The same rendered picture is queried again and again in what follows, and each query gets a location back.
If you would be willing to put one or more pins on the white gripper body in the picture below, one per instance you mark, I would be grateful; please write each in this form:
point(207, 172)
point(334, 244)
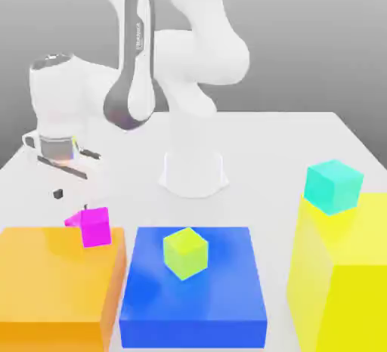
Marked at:
point(65, 173)

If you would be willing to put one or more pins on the small magenta cube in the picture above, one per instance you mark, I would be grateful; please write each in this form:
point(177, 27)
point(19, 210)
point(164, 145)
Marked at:
point(95, 228)

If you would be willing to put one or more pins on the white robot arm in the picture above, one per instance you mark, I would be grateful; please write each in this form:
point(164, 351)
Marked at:
point(193, 56)

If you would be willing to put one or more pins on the small lime green cube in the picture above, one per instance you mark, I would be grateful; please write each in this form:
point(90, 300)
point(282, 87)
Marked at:
point(185, 252)

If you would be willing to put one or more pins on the small cyan cube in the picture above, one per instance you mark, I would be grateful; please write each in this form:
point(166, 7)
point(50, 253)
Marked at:
point(331, 187)

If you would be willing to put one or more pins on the large orange box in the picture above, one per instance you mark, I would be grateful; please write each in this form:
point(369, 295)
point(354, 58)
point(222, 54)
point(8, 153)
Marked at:
point(51, 276)

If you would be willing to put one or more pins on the large blue box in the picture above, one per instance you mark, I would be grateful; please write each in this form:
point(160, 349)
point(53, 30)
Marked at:
point(193, 300)

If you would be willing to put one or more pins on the large yellow box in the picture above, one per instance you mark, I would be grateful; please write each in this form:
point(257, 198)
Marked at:
point(350, 282)

